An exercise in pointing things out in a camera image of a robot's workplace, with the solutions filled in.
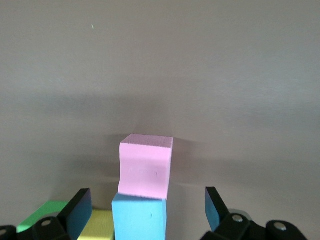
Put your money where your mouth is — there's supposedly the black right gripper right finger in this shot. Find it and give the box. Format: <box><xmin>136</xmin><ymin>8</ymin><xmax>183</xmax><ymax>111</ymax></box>
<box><xmin>199</xmin><ymin>186</ymin><xmax>308</xmax><ymax>240</ymax></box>

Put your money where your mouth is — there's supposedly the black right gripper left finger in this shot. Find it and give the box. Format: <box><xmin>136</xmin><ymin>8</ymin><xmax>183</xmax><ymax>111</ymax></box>
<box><xmin>0</xmin><ymin>187</ymin><xmax>93</xmax><ymax>240</ymax></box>

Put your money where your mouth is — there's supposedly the yellow foam cube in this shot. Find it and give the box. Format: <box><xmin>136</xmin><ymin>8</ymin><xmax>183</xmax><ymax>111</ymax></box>
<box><xmin>76</xmin><ymin>209</ymin><xmax>116</xmax><ymax>240</ymax></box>

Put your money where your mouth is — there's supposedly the green foam cube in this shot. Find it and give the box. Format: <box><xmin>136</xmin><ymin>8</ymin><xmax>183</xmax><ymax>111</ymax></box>
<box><xmin>16</xmin><ymin>200</ymin><xmax>71</xmax><ymax>234</ymax></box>

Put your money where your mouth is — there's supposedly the blue foam cube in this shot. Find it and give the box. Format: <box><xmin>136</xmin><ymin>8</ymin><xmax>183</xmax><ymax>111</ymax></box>
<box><xmin>111</xmin><ymin>193</ymin><xmax>168</xmax><ymax>240</ymax></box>

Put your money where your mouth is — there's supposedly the pink foam cube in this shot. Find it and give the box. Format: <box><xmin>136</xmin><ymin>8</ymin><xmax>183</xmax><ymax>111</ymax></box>
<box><xmin>117</xmin><ymin>133</ymin><xmax>174</xmax><ymax>200</ymax></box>

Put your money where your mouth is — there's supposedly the brown table cover sheet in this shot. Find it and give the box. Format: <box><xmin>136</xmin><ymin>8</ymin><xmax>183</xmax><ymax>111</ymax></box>
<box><xmin>0</xmin><ymin>0</ymin><xmax>320</xmax><ymax>240</ymax></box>

